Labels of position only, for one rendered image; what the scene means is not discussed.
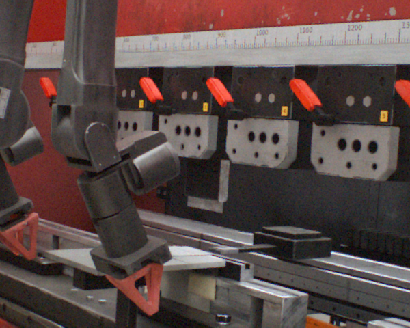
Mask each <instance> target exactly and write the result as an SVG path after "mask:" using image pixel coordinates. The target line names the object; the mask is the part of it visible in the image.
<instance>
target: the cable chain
mask: <svg viewBox="0 0 410 328"><path fill-rule="evenodd" d="M345 244H346V245H348V246H354V247H357V248H362V249H369V250H370V251H379V252H383V253H386V252H387V254H396V255H397V256H404V257H406V258H410V235H408V234H401V233H399V232H397V233H393V232H392V231H385V230H376V229H369V228H367V227H364V228H362V229H359V230H354V229H352V228H347V229H346V236H345Z"/></svg>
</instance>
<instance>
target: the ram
mask: <svg viewBox="0 0 410 328"><path fill-rule="evenodd" d="M390 20H410V0H119V1H118V21H117V33H116V37H117V38H118V37H129V36H149V35H161V34H171V33H191V32H203V31H223V30H235V29H255V28H265V27H286V26H297V25H328V24H339V23H360V22H370V21H390ZM65 22H66V0H35V3H34V6H33V12H32V15H31V21H30V25H29V31H28V35H27V43H35V42H56V41H64V33H65ZM62 59H63V55H38V56H26V59H25V72H49V71H60V69H61V68H62ZM385 64H397V65H402V66H410V42H399V43H381V44H345V45H327V46H323V45H309V46H273V47H255V48H237V49H200V50H182V51H146V52H127V53H115V67H154V68H164V67H165V66H219V67H225V68H233V66H270V65H297V66H307V67H312V68H318V66H328V65H385Z"/></svg>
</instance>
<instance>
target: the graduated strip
mask: <svg viewBox="0 0 410 328"><path fill-rule="evenodd" d="M399 42H410V20H380V21H370V22H360V23H339V24H328V25H297V26H286V27H265V28H255V29H235V30H223V31H203V32H191V33H171V34H161V35H149V36H129V37H118V38H116V44H115V52H116V53H127V52H146V51H182V50H200V49H237V48H255V47H273V46H309V45H323V46H327V45H345V44H381V43H399ZM25 51H26V56H38V55H63V52H64V41H56V42H35V43H26V48H25Z"/></svg>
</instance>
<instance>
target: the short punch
mask: <svg viewBox="0 0 410 328"><path fill-rule="evenodd" d="M229 168H230V161H224V160H211V159H194V158H188V157H187V174H186V185H185V195H188V200H187V206H190V207H194V208H201V209H204V210H211V211H215V212H218V213H222V210H223V202H226V200H227V196H228V178H229Z"/></svg>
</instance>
